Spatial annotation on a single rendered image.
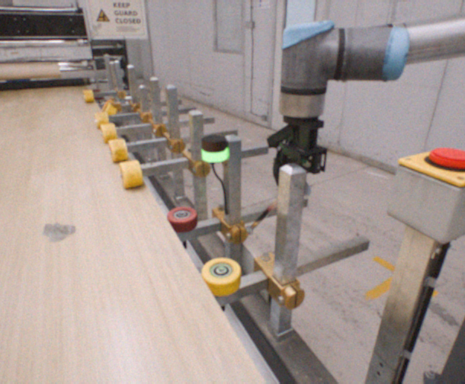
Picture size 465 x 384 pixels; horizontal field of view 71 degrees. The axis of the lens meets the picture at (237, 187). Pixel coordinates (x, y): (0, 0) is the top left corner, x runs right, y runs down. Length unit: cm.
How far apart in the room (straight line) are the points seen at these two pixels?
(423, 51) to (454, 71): 258
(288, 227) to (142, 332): 31
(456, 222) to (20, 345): 62
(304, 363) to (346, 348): 98
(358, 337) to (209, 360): 135
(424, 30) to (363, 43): 20
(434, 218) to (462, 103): 301
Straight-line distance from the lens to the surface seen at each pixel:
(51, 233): 89
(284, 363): 80
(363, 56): 64
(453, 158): 38
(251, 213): 96
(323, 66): 63
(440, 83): 344
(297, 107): 64
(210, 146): 76
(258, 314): 88
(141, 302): 65
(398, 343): 51
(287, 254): 67
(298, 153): 65
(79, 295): 70
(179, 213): 87
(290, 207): 61
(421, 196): 38
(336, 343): 178
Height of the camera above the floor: 134
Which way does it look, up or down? 26 degrees down
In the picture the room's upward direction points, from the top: straight up
